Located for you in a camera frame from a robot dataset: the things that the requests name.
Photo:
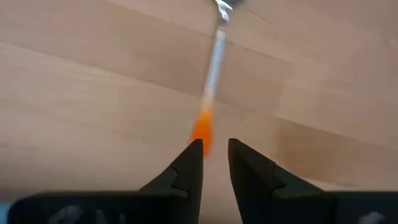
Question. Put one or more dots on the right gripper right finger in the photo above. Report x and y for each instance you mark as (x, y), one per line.
(258, 186)

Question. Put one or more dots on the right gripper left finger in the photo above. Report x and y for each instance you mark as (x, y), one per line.
(186, 174)

